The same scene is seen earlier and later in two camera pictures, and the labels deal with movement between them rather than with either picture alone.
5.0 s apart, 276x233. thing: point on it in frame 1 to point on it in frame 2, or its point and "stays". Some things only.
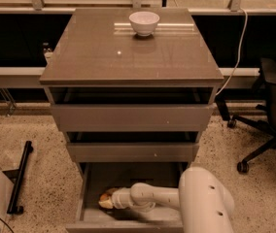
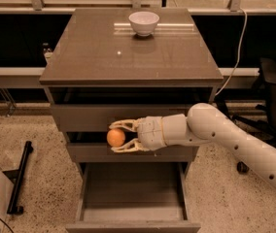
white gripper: (118, 198) to (150, 132)
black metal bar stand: (16, 175) stays
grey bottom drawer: (96, 177) stays
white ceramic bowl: (144, 22) stays
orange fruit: (104, 197) to (116, 137)
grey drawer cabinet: (132, 88) stays
